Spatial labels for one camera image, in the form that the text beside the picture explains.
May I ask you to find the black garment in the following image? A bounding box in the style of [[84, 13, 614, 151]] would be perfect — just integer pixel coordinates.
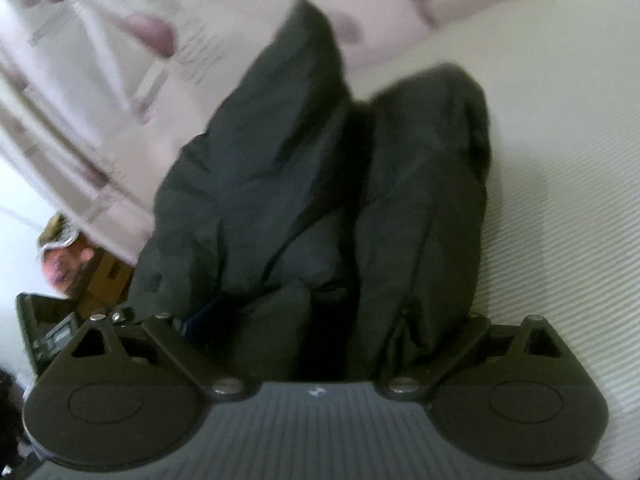
[[127, 0, 493, 386]]

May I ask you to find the printed face picture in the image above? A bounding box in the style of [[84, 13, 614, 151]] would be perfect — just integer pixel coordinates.
[[36, 212, 97, 297]]

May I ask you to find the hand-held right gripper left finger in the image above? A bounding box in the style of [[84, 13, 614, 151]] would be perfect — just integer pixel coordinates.
[[64, 300, 257, 404]]

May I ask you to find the pink floral printed blanket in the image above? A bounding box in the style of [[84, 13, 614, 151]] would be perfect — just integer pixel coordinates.
[[0, 0, 551, 267]]

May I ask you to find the brown cardboard box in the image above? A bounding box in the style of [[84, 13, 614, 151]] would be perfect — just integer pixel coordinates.
[[75, 250, 136, 317]]

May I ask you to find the black open case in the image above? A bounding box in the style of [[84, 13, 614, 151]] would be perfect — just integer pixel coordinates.
[[15, 291, 85, 377]]

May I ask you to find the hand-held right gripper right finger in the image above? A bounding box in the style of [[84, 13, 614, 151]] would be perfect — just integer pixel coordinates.
[[374, 311, 572, 402]]

